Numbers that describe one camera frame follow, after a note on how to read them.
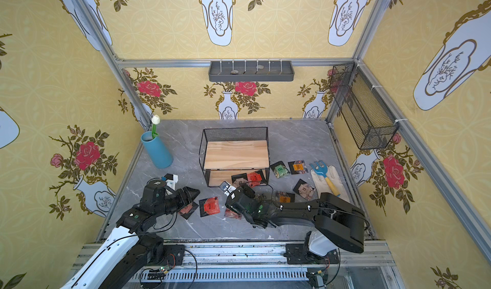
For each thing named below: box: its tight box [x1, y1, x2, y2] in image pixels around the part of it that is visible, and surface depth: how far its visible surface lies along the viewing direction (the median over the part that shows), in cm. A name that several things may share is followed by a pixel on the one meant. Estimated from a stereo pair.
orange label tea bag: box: [287, 159, 309, 175], surface depth 102 cm
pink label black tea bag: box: [224, 207, 243, 220], surface depth 85 cm
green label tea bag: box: [269, 161, 291, 179], surface depth 100 cm
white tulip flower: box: [150, 114, 161, 139], surface depth 83 cm
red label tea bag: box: [198, 196, 221, 218], surface depth 88 cm
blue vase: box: [140, 131, 174, 169], surface depth 91 cm
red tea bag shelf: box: [246, 171, 263, 188], surface depth 96 cm
